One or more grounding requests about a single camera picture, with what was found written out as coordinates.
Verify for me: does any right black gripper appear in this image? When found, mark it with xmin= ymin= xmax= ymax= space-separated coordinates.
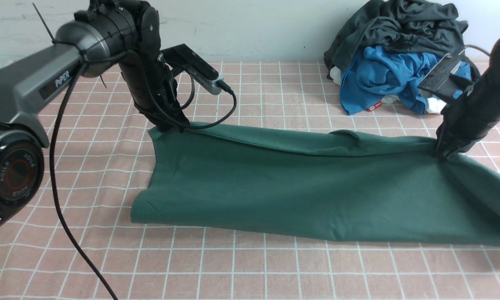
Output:
xmin=435 ymin=108 xmax=484 ymax=161

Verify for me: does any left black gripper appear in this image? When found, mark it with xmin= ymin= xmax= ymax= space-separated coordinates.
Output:
xmin=135 ymin=79 xmax=190 ymax=132

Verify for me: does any green long-sleeve top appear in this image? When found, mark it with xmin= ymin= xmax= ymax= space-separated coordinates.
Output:
xmin=131 ymin=125 xmax=500 ymax=247

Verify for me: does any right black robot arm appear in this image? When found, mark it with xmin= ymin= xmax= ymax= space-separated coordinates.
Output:
xmin=435 ymin=39 xmax=500 ymax=161

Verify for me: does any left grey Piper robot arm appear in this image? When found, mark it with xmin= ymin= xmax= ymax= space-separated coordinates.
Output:
xmin=0 ymin=0 xmax=188 ymax=226

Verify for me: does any pink grid tablecloth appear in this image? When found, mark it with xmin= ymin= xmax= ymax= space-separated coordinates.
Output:
xmin=0 ymin=62 xmax=500 ymax=300

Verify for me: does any blue garment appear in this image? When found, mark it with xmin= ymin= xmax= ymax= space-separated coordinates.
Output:
xmin=339 ymin=46 xmax=472 ymax=116

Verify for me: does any dark grey garment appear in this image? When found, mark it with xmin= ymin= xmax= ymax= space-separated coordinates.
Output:
xmin=324 ymin=0 xmax=468 ymax=71

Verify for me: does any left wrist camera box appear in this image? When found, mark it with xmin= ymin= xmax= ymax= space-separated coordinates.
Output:
xmin=160 ymin=44 xmax=233 ymax=95

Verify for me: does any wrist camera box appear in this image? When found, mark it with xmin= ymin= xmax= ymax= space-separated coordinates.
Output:
xmin=418 ymin=46 xmax=474 ymax=104
xmin=160 ymin=44 xmax=233 ymax=95

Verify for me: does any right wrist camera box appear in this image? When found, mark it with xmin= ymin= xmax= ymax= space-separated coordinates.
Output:
xmin=418 ymin=46 xmax=474 ymax=104

